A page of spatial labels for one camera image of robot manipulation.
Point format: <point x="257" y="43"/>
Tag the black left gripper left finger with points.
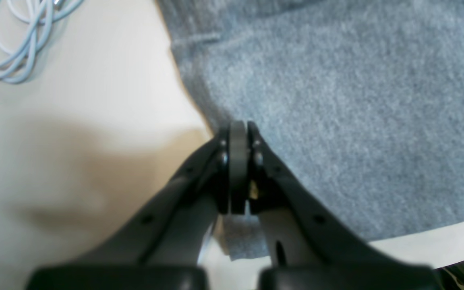
<point x="159" y="248"/>

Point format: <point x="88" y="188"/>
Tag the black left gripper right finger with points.
<point x="309" y="247"/>

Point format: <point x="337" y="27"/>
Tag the grey t-shirt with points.
<point x="362" y="99"/>

